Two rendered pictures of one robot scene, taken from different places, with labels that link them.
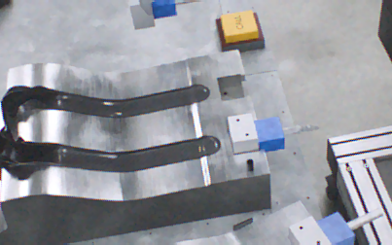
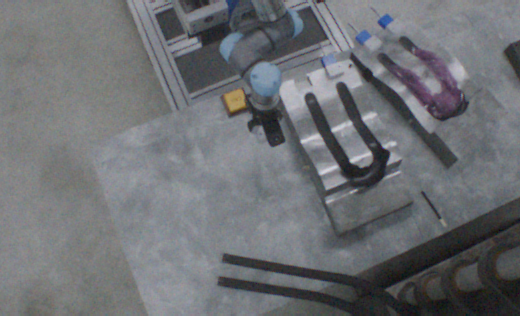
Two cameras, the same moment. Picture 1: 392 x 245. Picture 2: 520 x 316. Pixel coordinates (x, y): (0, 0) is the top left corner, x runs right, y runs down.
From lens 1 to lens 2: 1.70 m
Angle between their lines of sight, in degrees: 52
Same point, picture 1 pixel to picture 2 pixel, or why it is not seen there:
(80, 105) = (334, 149)
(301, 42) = (54, 171)
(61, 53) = (265, 203)
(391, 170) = (194, 85)
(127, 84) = (308, 135)
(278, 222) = (364, 58)
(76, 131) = (353, 143)
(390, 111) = (114, 105)
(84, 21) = (235, 199)
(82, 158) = (366, 137)
